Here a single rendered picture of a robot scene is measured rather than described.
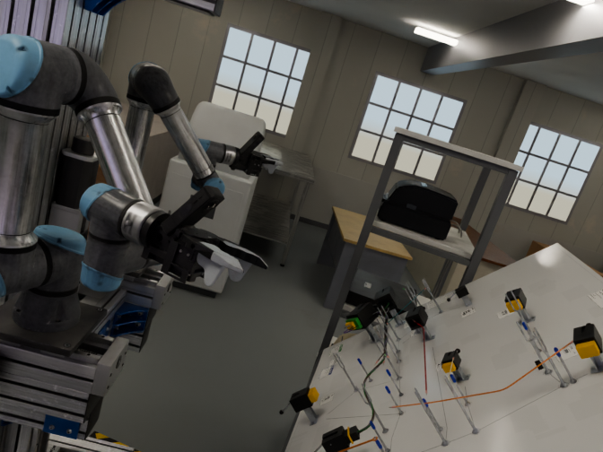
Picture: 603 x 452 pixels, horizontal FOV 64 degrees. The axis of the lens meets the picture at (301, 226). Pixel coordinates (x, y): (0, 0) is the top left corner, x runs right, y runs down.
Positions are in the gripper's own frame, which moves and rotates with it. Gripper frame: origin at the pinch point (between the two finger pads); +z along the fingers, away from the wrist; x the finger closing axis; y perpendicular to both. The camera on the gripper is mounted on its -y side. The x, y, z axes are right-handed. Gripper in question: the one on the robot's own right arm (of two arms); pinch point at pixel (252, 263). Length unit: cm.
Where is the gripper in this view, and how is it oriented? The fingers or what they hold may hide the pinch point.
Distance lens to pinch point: 79.5
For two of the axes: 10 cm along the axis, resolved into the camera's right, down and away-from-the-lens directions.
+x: -3.7, -0.1, -9.3
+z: 8.6, 3.7, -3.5
